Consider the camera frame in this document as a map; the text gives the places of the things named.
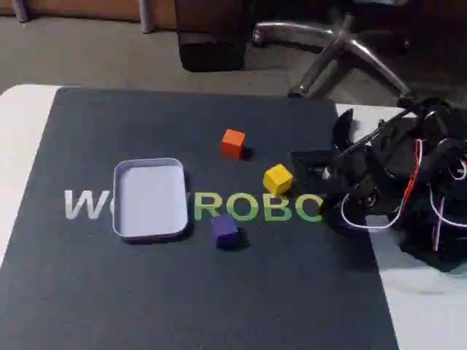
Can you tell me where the yellow wooden block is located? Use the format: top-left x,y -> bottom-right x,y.
263,163 -> 295,195

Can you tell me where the white looped cable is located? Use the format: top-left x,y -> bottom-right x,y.
341,192 -> 404,230

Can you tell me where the black table clamp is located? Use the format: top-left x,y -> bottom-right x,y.
331,108 -> 357,150

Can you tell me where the brown wooden furniture panel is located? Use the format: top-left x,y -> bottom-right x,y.
0,0 -> 176,21

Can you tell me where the black camera cable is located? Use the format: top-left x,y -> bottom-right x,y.
337,110 -> 409,158

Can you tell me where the black gripper camera mount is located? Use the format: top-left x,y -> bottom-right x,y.
290,149 -> 331,182

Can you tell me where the purple wooden block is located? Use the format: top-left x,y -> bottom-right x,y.
212,214 -> 239,250

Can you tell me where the chrome office chair base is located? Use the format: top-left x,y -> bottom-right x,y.
251,12 -> 415,99

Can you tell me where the black mat with WOWROBO print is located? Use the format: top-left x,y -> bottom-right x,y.
0,86 -> 401,350

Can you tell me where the orange wooden block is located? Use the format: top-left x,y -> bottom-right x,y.
220,128 -> 246,160

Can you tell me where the grey metal leg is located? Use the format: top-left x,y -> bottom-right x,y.
10,0 -> 28,23
140,0 -> 154,34

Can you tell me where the pale lavender tray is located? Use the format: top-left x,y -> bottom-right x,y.
112,157 -> 190,244

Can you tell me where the red white blue servo cable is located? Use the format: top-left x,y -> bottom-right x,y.
401,138 -> 467,252

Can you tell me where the dark brown furniture block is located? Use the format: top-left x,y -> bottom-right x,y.
174,0 -> 256,72

